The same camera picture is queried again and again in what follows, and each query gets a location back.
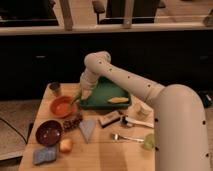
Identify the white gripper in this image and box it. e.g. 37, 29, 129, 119
80, 69, 99, 100

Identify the green pepper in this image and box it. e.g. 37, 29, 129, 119
70, 91, 82, 105

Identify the grey triangular cloth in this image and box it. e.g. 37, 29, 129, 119
79, 119, 96, 142

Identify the dark maroon bowl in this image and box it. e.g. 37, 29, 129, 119
35, 120, 62, 147

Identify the green tray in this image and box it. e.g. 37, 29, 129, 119
80, 77, 132, 110

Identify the white handled utensil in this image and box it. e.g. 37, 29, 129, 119
121, 116, 154, 128

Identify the light green cup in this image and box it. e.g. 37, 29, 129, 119
143, 134, 155, 150

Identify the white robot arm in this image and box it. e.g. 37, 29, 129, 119
80, 51, 211, 171

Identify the blue sponge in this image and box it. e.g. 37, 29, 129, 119
33, 146, 57, 165

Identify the black cable left floor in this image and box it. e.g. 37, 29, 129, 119
0, 117, 29, 145

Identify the small dark cup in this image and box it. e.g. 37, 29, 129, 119
49, 82, 61, 97

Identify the brown grape bunch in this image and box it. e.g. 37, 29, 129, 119
63, 116, 83, 132

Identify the wooden black block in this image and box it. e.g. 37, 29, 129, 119
98, 111, 120, 128

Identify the yellow corn cob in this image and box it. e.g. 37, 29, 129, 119
107, 97, 129, 104

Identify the silver fork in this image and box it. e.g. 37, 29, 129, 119
111, 133, 144, 142

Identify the yellow orange fruit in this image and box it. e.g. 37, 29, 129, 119
59, 139, 73, 153

